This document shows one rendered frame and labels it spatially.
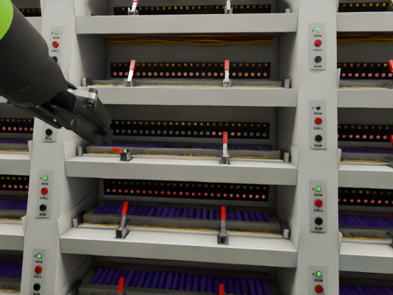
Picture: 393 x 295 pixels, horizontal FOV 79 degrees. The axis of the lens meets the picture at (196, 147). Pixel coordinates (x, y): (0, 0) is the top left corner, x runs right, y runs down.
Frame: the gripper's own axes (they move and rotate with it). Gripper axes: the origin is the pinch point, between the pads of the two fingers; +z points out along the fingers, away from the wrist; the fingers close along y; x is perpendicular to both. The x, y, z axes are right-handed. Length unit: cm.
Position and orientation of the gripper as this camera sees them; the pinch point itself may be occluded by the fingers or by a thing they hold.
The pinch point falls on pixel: (95, 131)
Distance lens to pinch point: 51.0
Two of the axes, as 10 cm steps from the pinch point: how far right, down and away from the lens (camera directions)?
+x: 0.5, -9.5, 3.2
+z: 0.6, 3.3, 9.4
